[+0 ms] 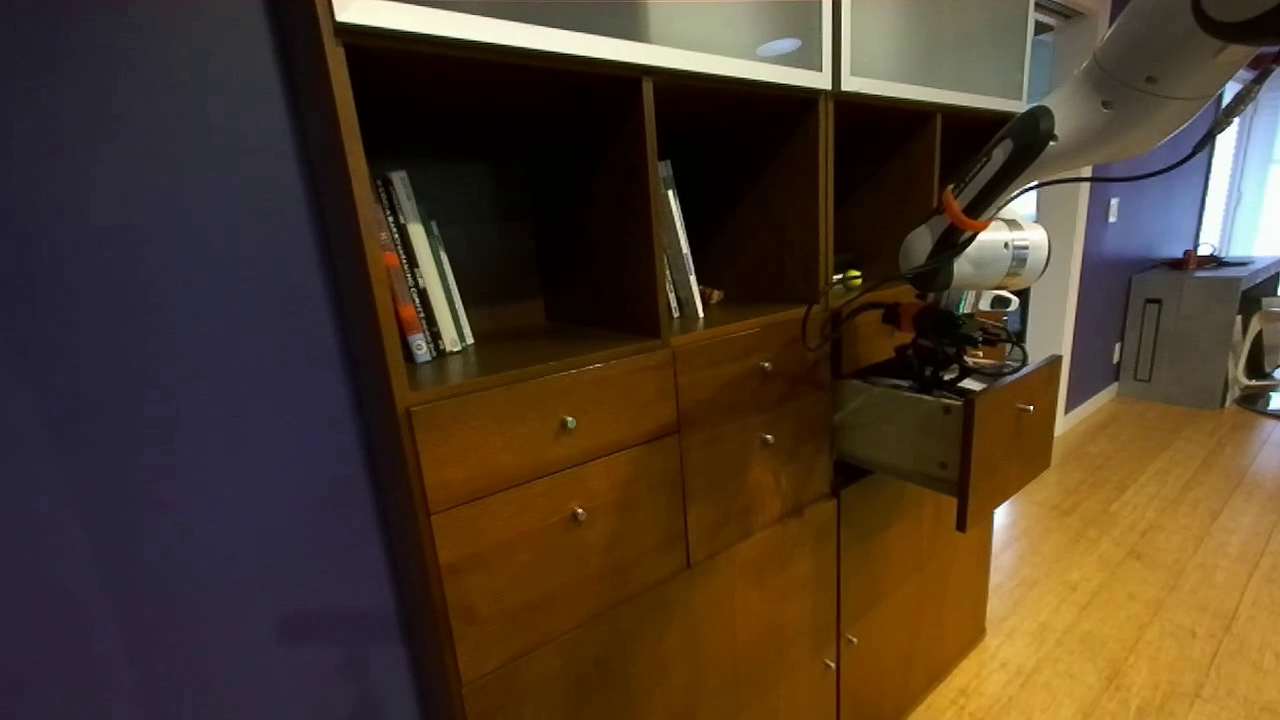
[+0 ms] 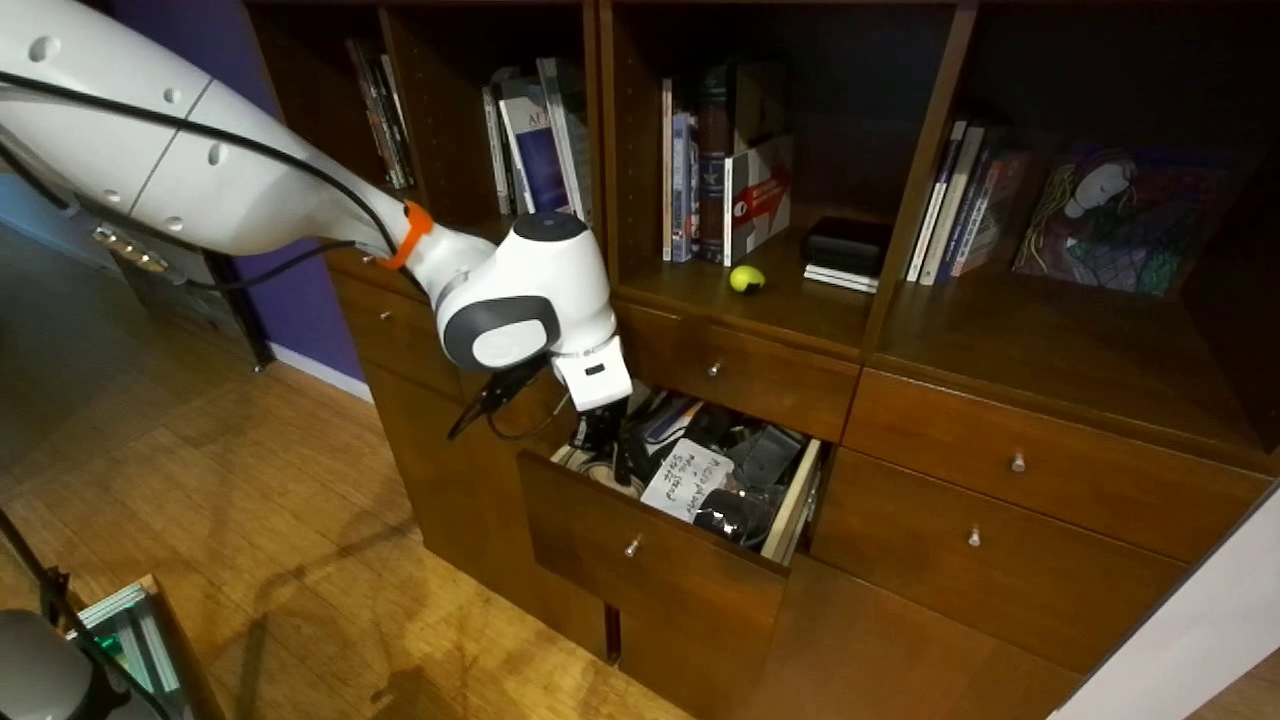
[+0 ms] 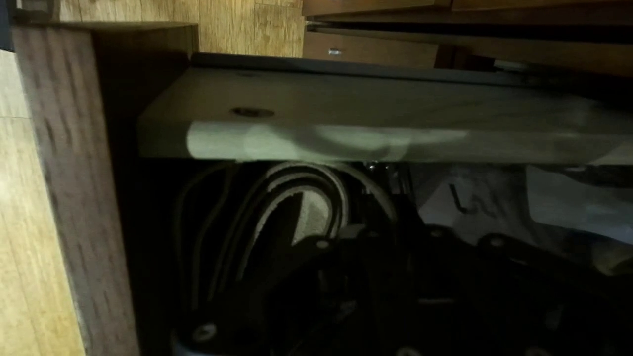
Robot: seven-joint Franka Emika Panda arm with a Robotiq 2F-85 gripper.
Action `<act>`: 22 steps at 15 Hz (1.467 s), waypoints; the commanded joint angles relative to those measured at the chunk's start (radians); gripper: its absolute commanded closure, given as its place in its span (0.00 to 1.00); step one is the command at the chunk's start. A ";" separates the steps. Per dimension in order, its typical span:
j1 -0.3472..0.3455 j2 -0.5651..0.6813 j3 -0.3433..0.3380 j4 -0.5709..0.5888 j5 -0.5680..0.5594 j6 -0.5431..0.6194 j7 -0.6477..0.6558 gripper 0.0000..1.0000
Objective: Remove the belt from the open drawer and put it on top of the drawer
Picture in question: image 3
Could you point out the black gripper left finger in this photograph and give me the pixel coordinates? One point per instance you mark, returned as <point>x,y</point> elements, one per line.
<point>278,296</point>

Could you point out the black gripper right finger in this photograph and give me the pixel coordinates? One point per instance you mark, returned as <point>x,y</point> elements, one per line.
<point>501,296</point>

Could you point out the brown leather belt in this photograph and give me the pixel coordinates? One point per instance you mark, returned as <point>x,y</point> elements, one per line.
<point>333,189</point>

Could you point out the open wooden drawer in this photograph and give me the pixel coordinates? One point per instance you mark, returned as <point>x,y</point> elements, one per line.
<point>72,197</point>

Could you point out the white handwritten paper note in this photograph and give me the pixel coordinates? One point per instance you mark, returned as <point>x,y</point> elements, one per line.
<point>567,203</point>

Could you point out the brown wooden shelf cabinet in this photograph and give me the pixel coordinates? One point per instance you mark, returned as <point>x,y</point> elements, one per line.
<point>369,49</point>

